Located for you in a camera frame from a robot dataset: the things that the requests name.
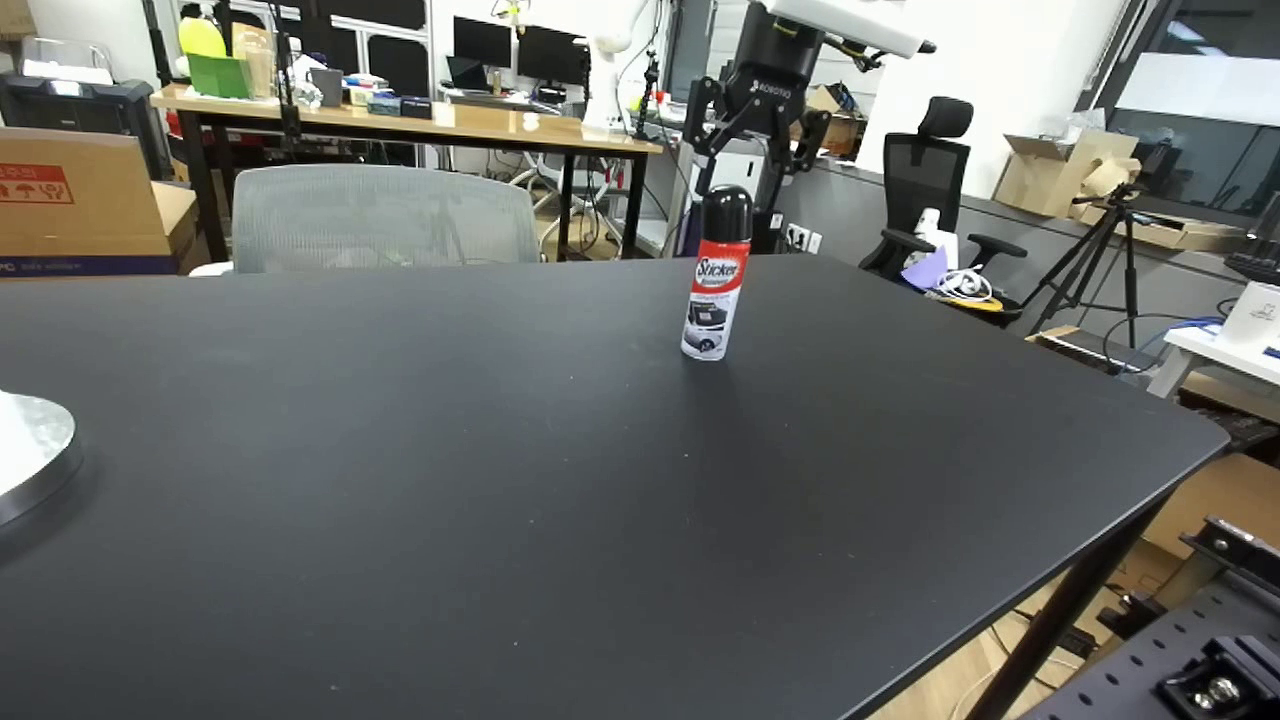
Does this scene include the purple cloth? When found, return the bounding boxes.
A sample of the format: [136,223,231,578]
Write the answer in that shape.
[900,247,954,295]

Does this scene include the black tripod with camera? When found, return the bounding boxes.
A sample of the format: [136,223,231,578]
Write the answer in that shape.
[1015,181,1153,355]

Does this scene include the small cardboard box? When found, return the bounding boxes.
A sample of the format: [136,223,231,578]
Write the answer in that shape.
[817,86,873,159]

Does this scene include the black printer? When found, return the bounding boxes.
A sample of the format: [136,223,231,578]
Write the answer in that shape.
[0,71,162,138]

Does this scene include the grey mesh chair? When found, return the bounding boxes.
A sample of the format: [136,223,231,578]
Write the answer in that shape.
[227,159,545,278]

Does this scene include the black office chair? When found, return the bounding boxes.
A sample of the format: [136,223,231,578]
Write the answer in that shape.
[858,92,1034,290]

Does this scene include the black metal rail bracket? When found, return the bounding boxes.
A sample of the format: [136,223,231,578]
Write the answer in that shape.
[1184,518,1280,591]

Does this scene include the black table leg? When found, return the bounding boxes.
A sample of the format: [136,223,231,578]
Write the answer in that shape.
[965,509,1165,720]

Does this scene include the open cardboard box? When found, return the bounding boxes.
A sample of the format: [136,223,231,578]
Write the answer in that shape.
[994,128,1143,223]

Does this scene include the black clamp with silver screws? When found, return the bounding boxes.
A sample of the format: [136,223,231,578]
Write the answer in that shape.
[1156,637,1280,720]

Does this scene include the white patterned helmet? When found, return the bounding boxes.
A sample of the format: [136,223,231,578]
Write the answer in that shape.
[937,263,1009,311]

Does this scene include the white partition with black panels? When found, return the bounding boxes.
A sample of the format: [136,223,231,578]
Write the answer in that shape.
[292,0,437,104]

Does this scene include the black computer monitor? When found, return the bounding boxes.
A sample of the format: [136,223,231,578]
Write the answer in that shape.
[451,11,520,71]
[517,24,592,92]

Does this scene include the black round lid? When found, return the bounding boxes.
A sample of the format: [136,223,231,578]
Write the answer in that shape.
[702,186,760,251]

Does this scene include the white red spray can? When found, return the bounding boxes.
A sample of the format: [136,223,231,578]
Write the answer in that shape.
[677,236,758,367]

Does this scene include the cardboard box with red label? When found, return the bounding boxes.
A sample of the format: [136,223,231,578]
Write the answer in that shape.
[0,126,200,263]

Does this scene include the wooden desk with black legs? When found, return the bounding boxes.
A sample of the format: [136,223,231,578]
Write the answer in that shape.
[154,86,669,270]

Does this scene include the green and yellow folders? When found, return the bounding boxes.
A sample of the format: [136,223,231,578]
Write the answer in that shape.
[177,11,257,102]

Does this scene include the white side table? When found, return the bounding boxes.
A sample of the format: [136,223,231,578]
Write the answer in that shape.
[1161,317,1280,394]

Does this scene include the white plate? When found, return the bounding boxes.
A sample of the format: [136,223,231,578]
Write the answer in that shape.
[0,390,81,534]

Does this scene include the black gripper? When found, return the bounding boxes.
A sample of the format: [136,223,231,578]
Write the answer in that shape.
[685,5,834,186]

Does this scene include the white plastic bottle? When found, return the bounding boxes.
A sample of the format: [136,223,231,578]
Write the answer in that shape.
[913,203,965,273]

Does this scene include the black perforated breadboard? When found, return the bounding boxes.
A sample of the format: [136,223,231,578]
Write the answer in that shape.
[1024,578,1280,720]

